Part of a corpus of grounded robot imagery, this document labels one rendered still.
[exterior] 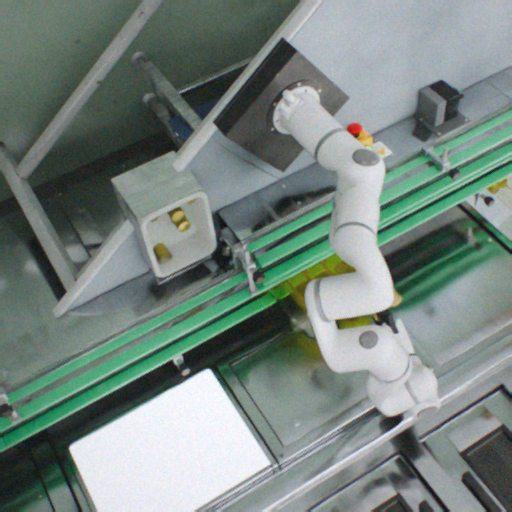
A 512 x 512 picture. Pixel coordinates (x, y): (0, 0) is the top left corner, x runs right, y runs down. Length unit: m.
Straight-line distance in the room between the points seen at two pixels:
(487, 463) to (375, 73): 1.00
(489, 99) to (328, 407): 0.99
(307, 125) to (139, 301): 0.62
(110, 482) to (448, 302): 1.02
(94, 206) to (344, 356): 1.25
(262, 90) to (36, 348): 0.83
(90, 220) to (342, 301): 1.21
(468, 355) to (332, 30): 0.90
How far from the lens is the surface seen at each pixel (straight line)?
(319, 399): 1.91
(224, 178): 1.87
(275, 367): 1.96
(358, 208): 1.47
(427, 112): 2.13
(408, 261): 2.20
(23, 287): 2.32
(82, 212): 2.45
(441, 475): 1.87
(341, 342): 1.45
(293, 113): 1.71
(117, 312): 1.90
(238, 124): 1.70
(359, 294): 1.38
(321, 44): 1.80
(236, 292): 1.89
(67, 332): 1.90
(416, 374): 1.67
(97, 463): 1.91
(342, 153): 1.59
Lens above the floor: 1.98
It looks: 35 degrees down
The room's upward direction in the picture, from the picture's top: 141 degrees clockwise
